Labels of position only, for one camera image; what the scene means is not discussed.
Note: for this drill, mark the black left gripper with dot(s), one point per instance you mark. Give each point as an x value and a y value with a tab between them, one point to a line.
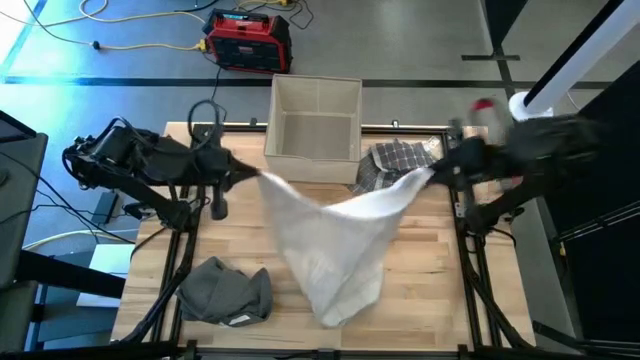
217	167

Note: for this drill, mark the beige fabric storage box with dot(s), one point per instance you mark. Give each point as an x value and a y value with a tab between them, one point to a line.
315	135

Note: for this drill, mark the black aluminium table frame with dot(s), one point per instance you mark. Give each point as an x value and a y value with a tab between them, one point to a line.
420	130

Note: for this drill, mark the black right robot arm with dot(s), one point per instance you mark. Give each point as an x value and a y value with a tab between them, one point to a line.
550	145

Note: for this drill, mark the white flat sheet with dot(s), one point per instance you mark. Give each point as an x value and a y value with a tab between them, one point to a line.
112	260

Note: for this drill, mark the white tower fan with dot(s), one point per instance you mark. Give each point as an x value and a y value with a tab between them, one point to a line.
575	55

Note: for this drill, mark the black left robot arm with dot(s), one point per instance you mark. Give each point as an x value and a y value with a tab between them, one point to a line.
125	155

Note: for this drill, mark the grey plaid towel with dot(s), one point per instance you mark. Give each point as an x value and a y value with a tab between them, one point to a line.
395	157

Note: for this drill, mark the white towel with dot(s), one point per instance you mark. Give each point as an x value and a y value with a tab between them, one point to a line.
330	250

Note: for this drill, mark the black power brick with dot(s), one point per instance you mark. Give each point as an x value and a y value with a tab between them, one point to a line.
106	207

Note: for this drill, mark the black stand foot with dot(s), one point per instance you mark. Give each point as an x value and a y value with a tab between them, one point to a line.
490	57

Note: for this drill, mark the grey desk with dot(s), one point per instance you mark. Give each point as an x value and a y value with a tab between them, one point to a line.
20	200

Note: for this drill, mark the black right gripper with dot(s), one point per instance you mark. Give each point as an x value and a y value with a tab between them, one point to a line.
475	162

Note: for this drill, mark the black screen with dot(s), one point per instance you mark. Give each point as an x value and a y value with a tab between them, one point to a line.
12	129

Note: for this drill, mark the black curtain partition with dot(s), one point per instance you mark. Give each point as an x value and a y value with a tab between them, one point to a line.
600	200

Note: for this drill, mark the red portable power station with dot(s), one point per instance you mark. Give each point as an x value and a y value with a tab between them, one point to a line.
250	47

